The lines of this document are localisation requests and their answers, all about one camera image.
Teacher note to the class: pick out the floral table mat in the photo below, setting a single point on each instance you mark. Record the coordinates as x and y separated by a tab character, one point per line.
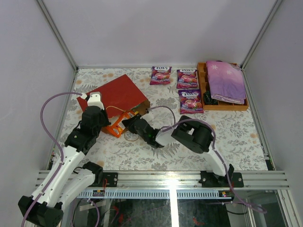
236	137

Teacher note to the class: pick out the orange snack package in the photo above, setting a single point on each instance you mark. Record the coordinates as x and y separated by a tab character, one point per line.
116	128

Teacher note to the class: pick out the wooden compartment tray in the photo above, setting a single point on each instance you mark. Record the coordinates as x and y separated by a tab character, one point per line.
202	76

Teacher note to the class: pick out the blue slotted cable duct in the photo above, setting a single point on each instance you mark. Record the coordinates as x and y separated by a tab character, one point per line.
153	194

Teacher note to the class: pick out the red paper bag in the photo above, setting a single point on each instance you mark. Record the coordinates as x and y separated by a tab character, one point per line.
118	96

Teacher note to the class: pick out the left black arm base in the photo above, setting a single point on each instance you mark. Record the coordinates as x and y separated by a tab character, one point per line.
107	179

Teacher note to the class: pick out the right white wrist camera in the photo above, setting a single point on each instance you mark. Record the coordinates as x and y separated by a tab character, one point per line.
149	116

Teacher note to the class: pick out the purple candy bag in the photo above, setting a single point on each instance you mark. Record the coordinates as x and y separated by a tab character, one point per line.
190	101
160	75
186	78

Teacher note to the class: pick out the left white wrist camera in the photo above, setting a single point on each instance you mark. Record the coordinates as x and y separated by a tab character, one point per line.
93	99

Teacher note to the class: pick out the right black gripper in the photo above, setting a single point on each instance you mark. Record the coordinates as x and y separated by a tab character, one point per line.
129	124

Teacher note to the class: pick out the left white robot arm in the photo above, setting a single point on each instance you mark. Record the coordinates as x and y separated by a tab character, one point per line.
46	205

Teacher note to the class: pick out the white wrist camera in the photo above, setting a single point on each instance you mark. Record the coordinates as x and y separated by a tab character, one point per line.
93	99
149	116

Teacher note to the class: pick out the aluminium front rail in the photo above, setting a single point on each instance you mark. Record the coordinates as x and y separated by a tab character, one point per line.
248	180

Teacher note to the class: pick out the black item in tray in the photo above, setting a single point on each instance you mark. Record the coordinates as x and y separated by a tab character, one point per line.
208	100

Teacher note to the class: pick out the purple star cloth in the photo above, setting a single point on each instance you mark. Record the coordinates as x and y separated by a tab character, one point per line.
226	82

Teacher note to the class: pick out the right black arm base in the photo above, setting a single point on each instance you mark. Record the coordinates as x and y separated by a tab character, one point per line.
211	180

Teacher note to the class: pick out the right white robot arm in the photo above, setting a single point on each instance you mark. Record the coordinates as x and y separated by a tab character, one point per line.
196	135

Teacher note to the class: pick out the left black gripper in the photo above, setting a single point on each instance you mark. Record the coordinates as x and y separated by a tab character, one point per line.
95	113

